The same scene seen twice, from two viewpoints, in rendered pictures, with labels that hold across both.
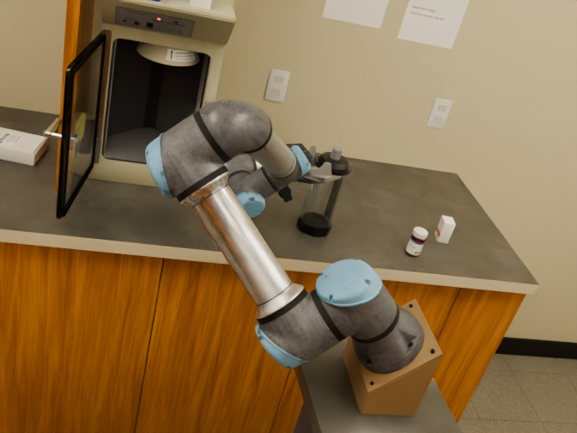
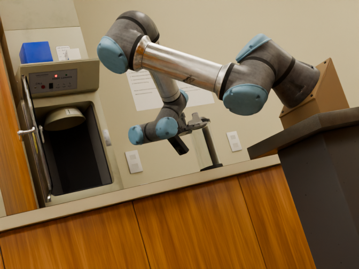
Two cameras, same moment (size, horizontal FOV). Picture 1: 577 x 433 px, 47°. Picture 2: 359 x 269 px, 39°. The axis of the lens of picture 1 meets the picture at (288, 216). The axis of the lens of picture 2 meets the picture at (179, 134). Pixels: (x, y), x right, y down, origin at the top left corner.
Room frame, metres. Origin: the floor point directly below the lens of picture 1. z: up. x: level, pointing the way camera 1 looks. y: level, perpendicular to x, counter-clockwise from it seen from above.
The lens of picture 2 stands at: (-0.30, 0.46, 0.73)
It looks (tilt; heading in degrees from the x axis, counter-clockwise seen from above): 11 degrees up; 347
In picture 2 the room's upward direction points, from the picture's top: 17 degrees counter-clockwise
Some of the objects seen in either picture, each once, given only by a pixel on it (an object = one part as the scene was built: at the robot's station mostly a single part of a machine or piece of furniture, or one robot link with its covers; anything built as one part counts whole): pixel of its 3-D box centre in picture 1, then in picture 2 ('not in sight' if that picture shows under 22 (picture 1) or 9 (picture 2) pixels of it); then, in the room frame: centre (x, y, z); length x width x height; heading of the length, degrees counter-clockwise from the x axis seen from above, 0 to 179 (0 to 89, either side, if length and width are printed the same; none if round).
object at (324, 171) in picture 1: (325, 171); (197, 120); (1.64, -0.07, 1.16); 0.09 x 0.03 x 0.06; 98
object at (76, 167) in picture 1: (81, 124); (36, 141); (1.47, 0.56, 1.19); 0.30 x 0.01 x 0.40; 7
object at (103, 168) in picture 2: (155, 90); (65, 153); (1.80, 0.47, 1.19); 0.26 x 0.24 x 0.35; 107
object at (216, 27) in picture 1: (168, 19); (60, 78); (1.62, 0.42, 1.46); 0.32 x 0.11 x 0.10; 107
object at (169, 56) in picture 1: (169, 45); (63, 117); (1.78, 0.45, 1.34); 0.18 x 0.18 x 0.05
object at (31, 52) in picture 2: not in sight; (36, 57); (1.60, 0.50, 1.56); 0.10 x 0.10 x 0.09; 17
